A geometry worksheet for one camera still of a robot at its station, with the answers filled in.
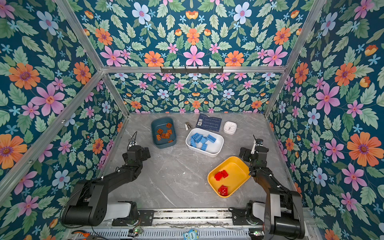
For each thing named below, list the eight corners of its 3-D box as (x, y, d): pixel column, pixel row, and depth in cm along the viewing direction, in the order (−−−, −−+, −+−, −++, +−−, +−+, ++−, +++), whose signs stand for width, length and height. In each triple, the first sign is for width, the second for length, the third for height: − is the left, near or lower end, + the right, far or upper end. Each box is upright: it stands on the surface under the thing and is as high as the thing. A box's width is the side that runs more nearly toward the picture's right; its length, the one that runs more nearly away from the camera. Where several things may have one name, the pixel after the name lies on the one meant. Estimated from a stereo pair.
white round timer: (224, 134, 108) (224, 131, 105) (223, 124, 115) (223, 121, 112) (237, 134, 108) (238, 131, 105) (235, 124, 115) (236, 121, 112)
